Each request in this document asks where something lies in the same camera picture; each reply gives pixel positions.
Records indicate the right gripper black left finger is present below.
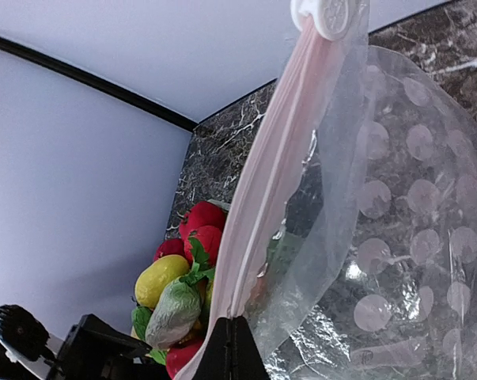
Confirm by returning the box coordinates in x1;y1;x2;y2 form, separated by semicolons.
196;317;232;380

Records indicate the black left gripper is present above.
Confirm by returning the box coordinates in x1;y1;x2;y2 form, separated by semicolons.
45;314;169;380

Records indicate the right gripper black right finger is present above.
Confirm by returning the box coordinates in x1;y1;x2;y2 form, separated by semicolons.
232;316;270;380

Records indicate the clear dotted zip bag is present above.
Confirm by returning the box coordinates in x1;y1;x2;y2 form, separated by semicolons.
178;1;477;379

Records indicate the red toy apple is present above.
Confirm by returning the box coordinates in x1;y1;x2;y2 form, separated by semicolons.
165;337;204;379

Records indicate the white toy bitter gourd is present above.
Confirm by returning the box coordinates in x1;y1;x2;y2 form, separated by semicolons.
145;278;202;350

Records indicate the yellow toy mango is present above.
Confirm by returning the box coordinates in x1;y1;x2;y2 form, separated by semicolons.
134;255;190;309

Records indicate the red toy tomato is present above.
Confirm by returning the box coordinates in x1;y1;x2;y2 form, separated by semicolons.
153;238;184;262

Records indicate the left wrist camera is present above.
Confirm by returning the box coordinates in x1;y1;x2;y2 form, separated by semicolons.
0;305;55;362

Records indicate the black left corner post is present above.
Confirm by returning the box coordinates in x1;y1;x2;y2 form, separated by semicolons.
0;36;198;132

